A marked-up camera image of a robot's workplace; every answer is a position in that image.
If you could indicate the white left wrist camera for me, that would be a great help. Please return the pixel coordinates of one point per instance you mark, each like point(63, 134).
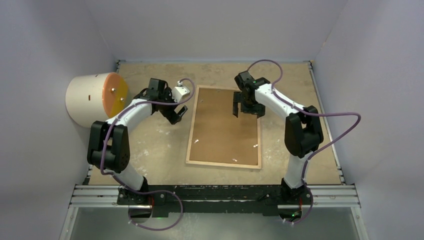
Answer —
point(179, 92)

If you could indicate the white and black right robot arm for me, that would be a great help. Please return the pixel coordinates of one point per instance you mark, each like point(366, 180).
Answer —
point(303, 132)

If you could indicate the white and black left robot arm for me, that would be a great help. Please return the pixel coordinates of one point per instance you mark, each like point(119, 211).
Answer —
point(109, 140)

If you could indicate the white cylinder with orange lid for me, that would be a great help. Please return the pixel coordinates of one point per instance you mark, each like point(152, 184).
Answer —
point(96, 97)

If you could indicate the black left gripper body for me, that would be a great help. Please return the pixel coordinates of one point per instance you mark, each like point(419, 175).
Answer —
point(167, 111)

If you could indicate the aluminium extrusion rail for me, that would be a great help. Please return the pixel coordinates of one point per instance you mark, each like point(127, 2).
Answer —
point(324, 196)

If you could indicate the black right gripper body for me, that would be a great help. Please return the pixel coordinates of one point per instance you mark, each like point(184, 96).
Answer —
point(250, 106)

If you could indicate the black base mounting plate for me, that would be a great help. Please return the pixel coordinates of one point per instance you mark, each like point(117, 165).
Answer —
point(263, 199)

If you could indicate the wooden picture frame with glass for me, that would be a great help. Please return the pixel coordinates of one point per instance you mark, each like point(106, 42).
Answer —
point(225, 165)

